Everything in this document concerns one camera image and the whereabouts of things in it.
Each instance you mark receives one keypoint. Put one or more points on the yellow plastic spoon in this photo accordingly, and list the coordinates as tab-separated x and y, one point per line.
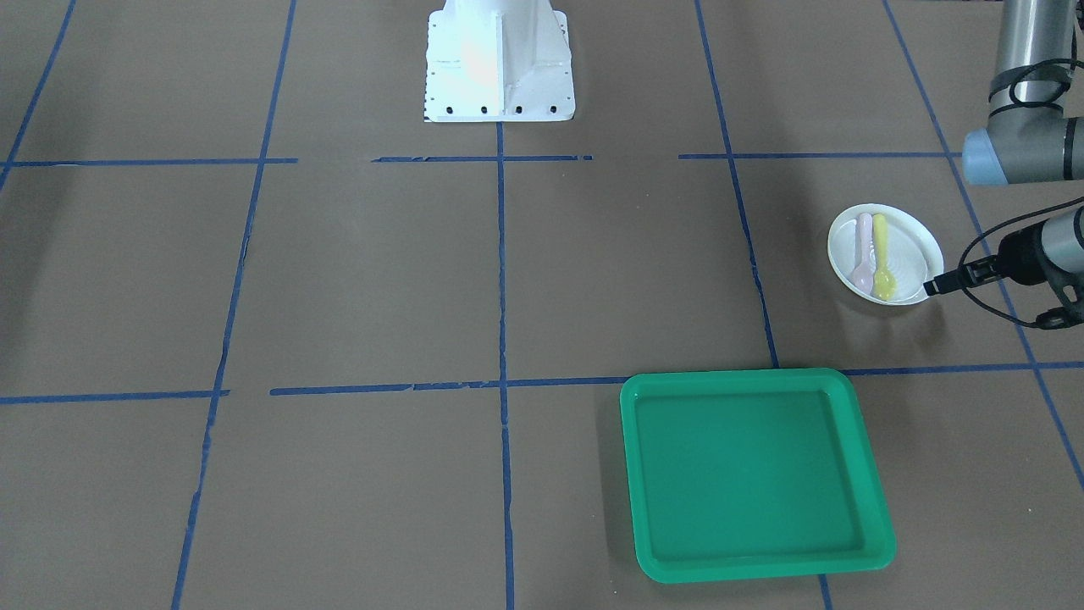
884	283

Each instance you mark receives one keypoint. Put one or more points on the white round plate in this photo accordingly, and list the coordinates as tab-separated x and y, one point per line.
915	256

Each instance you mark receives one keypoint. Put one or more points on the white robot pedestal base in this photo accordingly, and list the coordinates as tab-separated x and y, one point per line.
498	61

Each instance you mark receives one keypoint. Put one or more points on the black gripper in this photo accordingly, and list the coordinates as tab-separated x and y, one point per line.
1024	252

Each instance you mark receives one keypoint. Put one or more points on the pink plastic spoon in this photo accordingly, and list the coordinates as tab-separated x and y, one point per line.
862	276

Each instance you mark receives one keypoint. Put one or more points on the green plastic tray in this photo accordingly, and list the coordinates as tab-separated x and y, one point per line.
751	474

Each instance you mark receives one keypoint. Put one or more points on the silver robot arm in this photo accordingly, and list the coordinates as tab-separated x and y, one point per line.
1028	139

